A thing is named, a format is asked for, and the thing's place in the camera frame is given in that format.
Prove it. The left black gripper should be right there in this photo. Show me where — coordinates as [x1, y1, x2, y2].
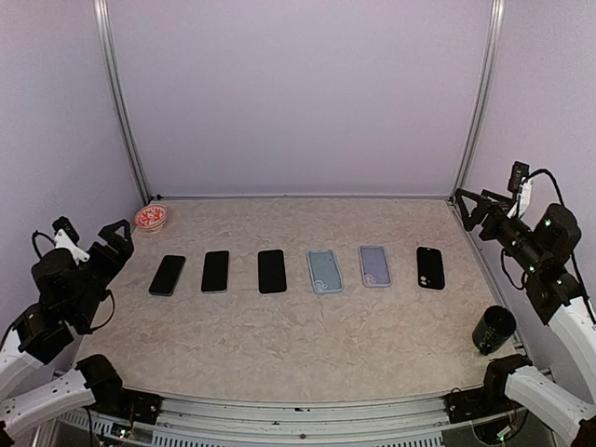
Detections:
[73, 219, 135, 328]

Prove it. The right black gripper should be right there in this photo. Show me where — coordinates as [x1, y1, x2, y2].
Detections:
[455, 187, 548, 274]

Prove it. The black phone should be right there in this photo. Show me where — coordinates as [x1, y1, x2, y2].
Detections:
[257, 250, 287, 294]
[201, 251, 229, 293]
[148, 254, 186, 296]

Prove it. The light blue phone case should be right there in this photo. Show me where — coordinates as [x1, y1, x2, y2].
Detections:
[307, 250, 344, 295]

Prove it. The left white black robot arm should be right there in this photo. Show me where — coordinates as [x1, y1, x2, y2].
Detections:
[1, 216, 162, 446]

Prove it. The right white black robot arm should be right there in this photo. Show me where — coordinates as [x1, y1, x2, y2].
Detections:
[454, 189, 595, 446]

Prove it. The black phone case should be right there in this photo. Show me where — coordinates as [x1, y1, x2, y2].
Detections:
[416, 247, 445, 291]

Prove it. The lilac phone case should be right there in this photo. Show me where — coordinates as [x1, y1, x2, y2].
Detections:
[359, 246, 392, 288]

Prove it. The red white patterned bowl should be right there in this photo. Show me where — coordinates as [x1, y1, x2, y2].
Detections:
[134, 204, 169, 233]

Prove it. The black cup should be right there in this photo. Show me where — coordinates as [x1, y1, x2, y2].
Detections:
[471, 305, 517, 356]

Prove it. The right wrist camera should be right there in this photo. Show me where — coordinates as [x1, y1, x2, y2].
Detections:
[508, 161, 533, 218]

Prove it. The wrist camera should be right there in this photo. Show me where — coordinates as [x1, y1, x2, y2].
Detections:
[508, 161, 533, 218]
[52, 216, 90, 264]

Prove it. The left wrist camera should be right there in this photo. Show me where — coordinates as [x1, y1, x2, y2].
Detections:
[52, 216, 90, 264]

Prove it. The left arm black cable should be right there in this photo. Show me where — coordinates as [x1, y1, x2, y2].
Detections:
[32, 230, 115, 334]

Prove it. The right aluminium frame post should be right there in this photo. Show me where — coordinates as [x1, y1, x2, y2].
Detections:
[451, 0, 507, 200]

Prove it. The aluminium frame post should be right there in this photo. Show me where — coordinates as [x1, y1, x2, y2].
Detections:
[451, 0, 507, 200]
[93, 0, 152, 205]

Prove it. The front aluminium rail base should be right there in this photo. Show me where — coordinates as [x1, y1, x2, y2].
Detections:
[32, 367, 574, 447]

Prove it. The left aluminium frame post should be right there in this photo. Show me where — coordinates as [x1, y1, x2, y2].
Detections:
[93, 0, 152, 205]

